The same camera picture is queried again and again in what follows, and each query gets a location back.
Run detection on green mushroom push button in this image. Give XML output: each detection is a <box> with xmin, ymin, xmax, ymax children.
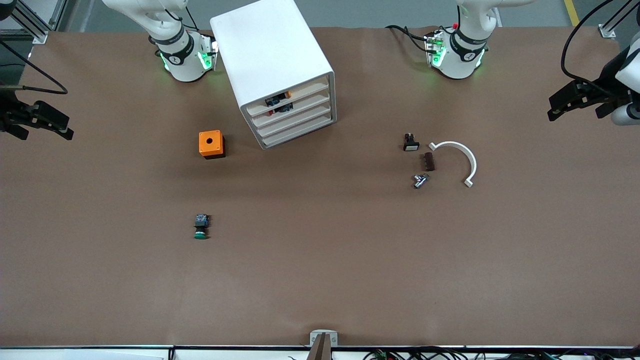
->
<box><xmin>193</xmin><ymin>214</ymin><xmax>211</xmax><ymax>240</ymax></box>

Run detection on white plastic drawer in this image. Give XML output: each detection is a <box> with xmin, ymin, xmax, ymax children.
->
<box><xmin>256</xmin><ymin>111</ymin><xmax>333</xmax><ymax>137</ymax></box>

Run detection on white drawer cabinet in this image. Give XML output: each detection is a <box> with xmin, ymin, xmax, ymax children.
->
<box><xmin>210</xmin><ymin>0</ymin><xmax>338</xmax><ymax>151</ymax></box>

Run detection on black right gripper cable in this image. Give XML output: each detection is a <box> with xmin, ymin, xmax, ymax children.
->
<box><xmin>0</xmin><ymin>40</ymin><xmax>69</xmax><ymax>95</ymax></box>

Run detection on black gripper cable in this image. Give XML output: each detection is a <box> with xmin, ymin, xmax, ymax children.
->
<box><xmin>560</xmin><ymin>0</ymin><xmax>617</xmax><ymax>85</ymax></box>
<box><xmin>0</xmin><ymin>40</ymin><xmax>69</xmax><ymax>95</ymax></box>

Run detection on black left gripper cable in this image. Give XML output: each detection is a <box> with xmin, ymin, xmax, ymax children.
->
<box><xmin>560</xmin><ymin>0</ymin><xmax>617</xmax><ymax>85</ymax></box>

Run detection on aluminium frame post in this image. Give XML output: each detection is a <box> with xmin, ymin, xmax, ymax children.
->
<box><xmin>597</xmin><ymin>0</ymin><xmax>640</xmax><ymax>39</ymax></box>
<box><xmin>0</xmin><ymin>0</ymin><xmax>68</xmax><ymax>45</ymax></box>

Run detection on white curved plastic bracket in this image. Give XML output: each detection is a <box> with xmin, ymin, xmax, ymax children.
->
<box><xmin>428</xmin><ymin>141</ymin><xmax>478</xmax><ymax>188</ymax></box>

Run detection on orange button enclosure box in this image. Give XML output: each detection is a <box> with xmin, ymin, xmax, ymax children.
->
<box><xmin>198</xmin><ymin>130</ymin><xmax>226</xmax><ymax>160</ymax></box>

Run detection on black base power cable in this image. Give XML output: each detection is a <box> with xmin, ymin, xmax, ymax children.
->
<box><xmin>385</xmin><ymin>25</ymin><xmax>433</xmax><ymax>53</ymax></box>

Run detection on black cable bundle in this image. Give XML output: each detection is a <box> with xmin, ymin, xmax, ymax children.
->
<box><xmin>362</xmin><ymin>346</ymin><xmax>640</xmax><ymax>360</ymax></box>

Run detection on grey metal mount bracket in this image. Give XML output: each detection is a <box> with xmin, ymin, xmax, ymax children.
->
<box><xmin>310</xmin><ymin>330</ymin><xmax>339</xmax><ymax>347</ymax></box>

